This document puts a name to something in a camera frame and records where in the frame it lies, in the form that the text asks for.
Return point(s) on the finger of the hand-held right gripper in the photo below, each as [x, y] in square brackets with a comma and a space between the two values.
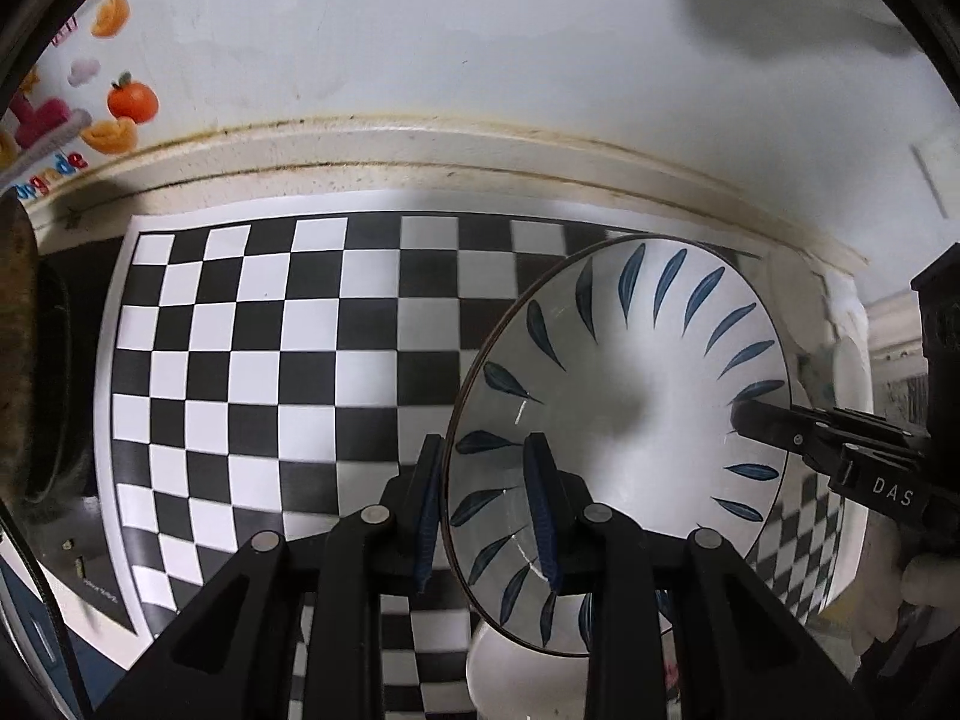
[780, 427]

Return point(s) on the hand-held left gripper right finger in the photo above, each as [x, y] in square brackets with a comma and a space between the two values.
[540, 510]

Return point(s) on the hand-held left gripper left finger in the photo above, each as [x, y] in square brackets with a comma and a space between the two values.
[427, 517]

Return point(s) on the leaf pattern plate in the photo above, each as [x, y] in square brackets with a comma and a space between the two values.
[637, 360]

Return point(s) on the white bowl with dark rim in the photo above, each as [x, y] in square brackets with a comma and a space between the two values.
[525, 675]

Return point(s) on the person's right hand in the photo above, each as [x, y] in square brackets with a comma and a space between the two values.
[881, 592]

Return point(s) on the black white checkered mat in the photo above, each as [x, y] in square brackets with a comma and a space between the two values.
[300, 360]

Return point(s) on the blue kitchen cabinet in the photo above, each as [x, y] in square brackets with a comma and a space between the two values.
[30, 637]

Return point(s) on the dark steel wok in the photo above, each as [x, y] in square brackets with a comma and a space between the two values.
[19, 330]

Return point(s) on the colourful fruit wall sticker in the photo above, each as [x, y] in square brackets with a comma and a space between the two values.
[127, 101]

